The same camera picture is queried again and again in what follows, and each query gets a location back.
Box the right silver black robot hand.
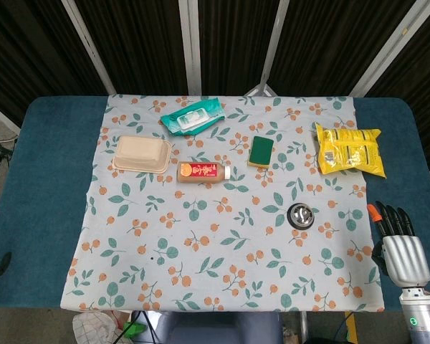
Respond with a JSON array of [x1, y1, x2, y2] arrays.
[[366, 201, 430, 289]]

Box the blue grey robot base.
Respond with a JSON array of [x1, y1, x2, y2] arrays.
[[156, 310, 284, 344]]

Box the blue table cover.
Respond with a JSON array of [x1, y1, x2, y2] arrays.
[[0, 95, 430, 311]]

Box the small round metal tin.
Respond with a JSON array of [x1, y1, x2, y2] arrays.
[[287, 202, 315, 228]]

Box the yellow snack bag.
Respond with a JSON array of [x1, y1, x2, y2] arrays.
[[315, 122, 387, 178]]

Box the white checkered cloth bag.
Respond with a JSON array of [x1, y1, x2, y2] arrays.
[[72, 312, 125, 344]]

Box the green plastic object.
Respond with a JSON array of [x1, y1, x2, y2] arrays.
[[123, 321, 146, 338]]

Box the green yellow sponge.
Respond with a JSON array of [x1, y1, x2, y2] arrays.
[[247, 135, 275, 168]]

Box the beige lidded food container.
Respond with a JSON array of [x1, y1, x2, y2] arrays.
[[112, 135, 173, 175]]

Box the floral patterned tablecloth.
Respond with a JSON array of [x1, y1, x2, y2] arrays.
[[59, 93, 386, 312]]

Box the brown drink bottle red label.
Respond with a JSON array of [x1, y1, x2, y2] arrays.
[[176, 161, 232, 184]]

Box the teal wet wipes pack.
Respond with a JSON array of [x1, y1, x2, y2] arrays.
[[160, 97, 227, 137]]

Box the white partition frame post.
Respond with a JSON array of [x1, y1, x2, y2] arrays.
[[350, 0, 428, 97], [244, 0, 291, 97], [178, 0, 202, 96], [60, 0, 116, 95]]

